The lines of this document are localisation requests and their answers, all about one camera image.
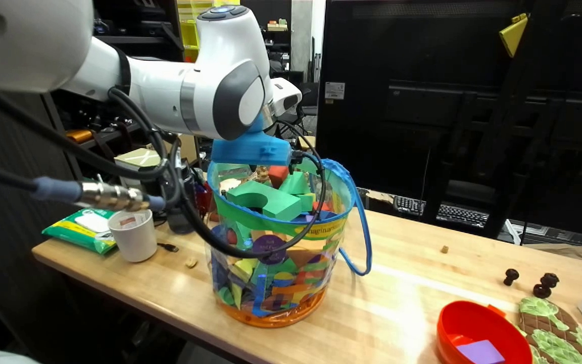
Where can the green wipes packet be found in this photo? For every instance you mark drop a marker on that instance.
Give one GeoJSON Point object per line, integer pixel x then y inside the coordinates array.
{"type": "Point", "coordinates": [80, 229]}

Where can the yellow triangle sticker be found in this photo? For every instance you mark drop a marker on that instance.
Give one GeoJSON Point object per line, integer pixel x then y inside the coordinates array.
{"type": "Point", "coordinates": [514, 34]}

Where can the purple round foam block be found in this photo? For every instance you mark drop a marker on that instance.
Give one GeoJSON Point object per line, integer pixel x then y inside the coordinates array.
{"type": "Point", "coordinates": [271, 247]}

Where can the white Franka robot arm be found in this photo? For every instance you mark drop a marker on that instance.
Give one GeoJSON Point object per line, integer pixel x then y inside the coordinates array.
{"type": "Point", "coordinates": [170, 94]}

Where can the small green foam block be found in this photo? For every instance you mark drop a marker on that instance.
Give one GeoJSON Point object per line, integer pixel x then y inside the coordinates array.
{"type": "Point", "coordinates": [295, 182]}

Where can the red plastic bowl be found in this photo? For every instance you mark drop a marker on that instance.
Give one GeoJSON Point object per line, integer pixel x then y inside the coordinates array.
{"type": "Point", "coordinates": [454, 330]}

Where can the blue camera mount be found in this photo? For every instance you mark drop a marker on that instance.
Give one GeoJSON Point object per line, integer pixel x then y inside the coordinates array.
{"type": "Point", "coordinates": [252, 151]}

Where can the white paper cup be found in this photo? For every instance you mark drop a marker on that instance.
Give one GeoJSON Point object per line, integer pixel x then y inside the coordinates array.
{"type": "Point", "coordinates": [133, 236]}

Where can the large green foam block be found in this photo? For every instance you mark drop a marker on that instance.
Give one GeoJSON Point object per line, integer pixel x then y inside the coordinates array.
{"type": "Point", "coordinates": [273, 204]}

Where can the green patterned pot holder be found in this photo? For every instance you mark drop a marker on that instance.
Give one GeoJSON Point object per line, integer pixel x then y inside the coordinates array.
{"type": "Point", "coordinates": [555, 345]}

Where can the small black game piece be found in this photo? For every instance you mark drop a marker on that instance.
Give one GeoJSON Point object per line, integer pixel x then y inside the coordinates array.
{"type": "Point", "coordinates": [510, 276]}
{"type": "Point", "coordinates": [551, 279]}
{"type": "Point", "coordinates": [540, 293]}

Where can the clear tub of toys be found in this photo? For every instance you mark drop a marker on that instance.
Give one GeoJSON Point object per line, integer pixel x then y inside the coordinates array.
{"type": "Point", "coordinates": [283, 291]}

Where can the orange foam block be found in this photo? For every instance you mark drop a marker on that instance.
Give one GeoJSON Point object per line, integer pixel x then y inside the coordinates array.
{"type": "Point", "coordinates": [277, 174]}

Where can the dark glass jar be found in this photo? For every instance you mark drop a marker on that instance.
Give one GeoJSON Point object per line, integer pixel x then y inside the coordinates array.
{"type": "Point", "coordinates": [180, 220]}

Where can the yellow storage bins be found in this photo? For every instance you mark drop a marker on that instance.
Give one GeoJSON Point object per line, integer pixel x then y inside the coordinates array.
{"type": "Point", "coordinates": [192, 32]}

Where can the small yellow wooden crumb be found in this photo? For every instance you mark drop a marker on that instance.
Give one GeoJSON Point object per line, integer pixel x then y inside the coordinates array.
{"type": "Point", "coordinates": [191, 263]}

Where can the black keyboard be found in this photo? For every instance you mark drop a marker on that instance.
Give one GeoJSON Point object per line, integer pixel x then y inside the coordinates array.
{"type": "Point", "coordinates": [463, 216]}

